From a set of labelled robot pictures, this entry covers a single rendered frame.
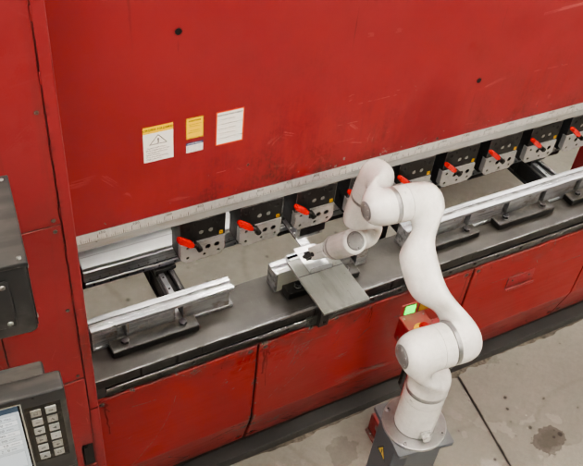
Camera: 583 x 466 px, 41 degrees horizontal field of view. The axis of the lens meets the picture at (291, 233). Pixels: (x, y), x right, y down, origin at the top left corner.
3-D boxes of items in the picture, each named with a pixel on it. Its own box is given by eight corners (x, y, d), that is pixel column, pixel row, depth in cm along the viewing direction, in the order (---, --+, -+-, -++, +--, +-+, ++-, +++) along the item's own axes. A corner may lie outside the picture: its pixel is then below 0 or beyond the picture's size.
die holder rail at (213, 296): (93, 351, 252) (91, 333, 246) (87, 338, 256) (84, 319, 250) (232, 306, 272) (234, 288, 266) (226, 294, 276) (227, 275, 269)
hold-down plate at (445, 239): (417, 257, 299) (418, 251, 297) (409, 248, 302) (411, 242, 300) (478, 237, 311) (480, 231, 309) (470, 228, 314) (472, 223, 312)
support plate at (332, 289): (324, 316, 257) (324, 313, 257) (287, 263, 274) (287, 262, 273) (369, 300, 264) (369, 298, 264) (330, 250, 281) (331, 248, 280)
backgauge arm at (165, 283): (173, 329, 279) (172, 303, 270) (115, 218, 319) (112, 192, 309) (193, 322, 282) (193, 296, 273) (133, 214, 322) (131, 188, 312)
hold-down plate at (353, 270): (288, 300, 276) (289, 295, 274) (280, 290, 280) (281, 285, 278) (359, 276, 288) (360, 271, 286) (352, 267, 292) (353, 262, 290)
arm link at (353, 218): (390, 172, 235) (365, 228, 259) (345, 188, 228) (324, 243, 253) (405, 194, 231) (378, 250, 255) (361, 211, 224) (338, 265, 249)
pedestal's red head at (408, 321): (414, 368, 286) (424, 337, 274) (392, 337, 297) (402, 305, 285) (459, 354, 293) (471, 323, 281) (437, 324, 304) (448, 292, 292)
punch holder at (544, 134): (521, 164, 299) (534, 128, 287) (507, 151, 304) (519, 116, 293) (551, 155, 305) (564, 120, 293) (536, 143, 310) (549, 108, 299)
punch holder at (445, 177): (438, 189, 283) (448, 153, 272) (424, 175, 288) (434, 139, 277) (470, 178, 289) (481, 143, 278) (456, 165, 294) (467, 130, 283)
